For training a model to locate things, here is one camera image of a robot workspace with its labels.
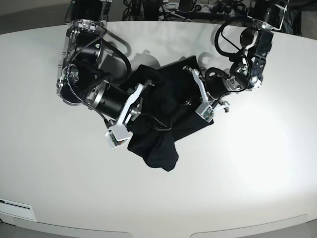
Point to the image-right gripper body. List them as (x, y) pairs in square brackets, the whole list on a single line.
[(214, 85)]

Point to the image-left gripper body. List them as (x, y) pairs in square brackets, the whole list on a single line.
[(117, 105)]

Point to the black T-shirt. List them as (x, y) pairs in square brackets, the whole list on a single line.
[(169, 83)]

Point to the image-left robot arm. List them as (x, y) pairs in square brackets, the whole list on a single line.
[(81, 80)]

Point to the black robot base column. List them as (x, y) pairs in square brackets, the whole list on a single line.
[(151, 9)]

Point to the image-right robot arm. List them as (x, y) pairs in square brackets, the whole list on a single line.
[(246, 73)]

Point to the white power strip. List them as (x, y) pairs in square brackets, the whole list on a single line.
[(218, 7)]

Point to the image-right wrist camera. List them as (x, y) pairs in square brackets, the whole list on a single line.
[(206, 112)]

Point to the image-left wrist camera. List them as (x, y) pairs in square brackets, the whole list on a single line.
[(113, 142)]

